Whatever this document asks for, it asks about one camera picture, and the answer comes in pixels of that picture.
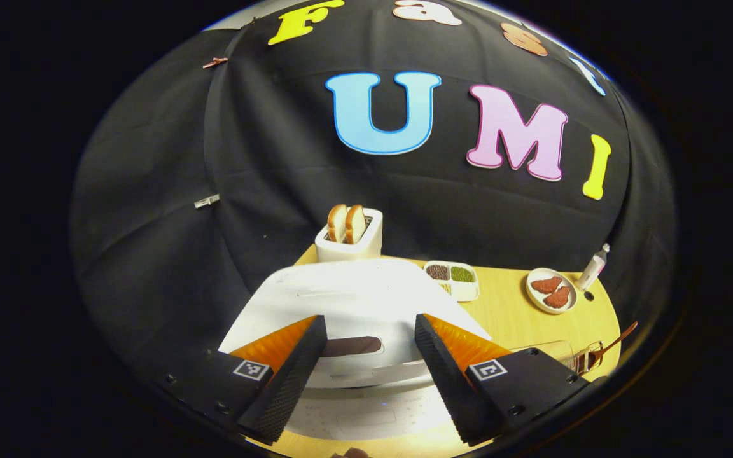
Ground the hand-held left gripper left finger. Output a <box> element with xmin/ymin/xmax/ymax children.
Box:
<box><xmin>163</xmin><ymin>314</ymin><xmax>328</xmax><ymax>446</ymax></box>

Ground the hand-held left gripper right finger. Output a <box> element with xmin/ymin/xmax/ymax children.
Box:
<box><xmin>414</xmin><ymin>312</ymin><xmax>590</xmax><ymax>447</ymax></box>

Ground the white rice cooker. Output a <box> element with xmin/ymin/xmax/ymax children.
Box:
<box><xmin>219</xmin><ymin>258</ymin><xmax>491</xmax><ymax>441</ymax></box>

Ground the metal wire chopstick holder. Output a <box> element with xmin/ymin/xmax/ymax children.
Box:
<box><xmin>570</xmin><ymin>342</ymin><xmax>604</xmax><ymax>375</ymax></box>

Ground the brown wooden spoon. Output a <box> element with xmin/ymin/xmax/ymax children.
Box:
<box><xmin>586</xmin><ymin>321</ymin><xmax>639</xmax><ymax>370</ymax></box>

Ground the white divided grain dish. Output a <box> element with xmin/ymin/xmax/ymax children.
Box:
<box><xmin>423</xmin><ymin>260</ymin><xmax>480</xmax><ymax>303</ymax></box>

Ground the clear glass container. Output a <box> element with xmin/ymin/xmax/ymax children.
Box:
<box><xmin>510</xmin><ymin>340</ymin><xmax>577</xmax><ymax>373</ymax></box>

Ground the white oval plate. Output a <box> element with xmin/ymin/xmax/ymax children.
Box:
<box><xmin>526</xmin><ymin>267</ymin><xmax>578</xmax><ymax>316</ymax></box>

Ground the white toaster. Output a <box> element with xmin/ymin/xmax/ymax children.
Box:
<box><xmin>314</xmin><ymin>207</ymin><xmax>384</xmax><ymax>263</ymax></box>

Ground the toasted bread slice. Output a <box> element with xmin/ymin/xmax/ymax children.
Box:
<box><xmin>345</xmin><ymin>204</ymin><xmax>368</xmax><ymax>245</ymax></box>
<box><xmin>327</xmin><ymin>204</ymin><xmax>349</xmax><ymax>244</ymax></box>

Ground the clear bottle with pink label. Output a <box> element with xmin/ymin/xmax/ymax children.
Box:
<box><xmin>576</xmin><ymin>243</ymin><xmax>611</xmax><ymax>292</ymax></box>

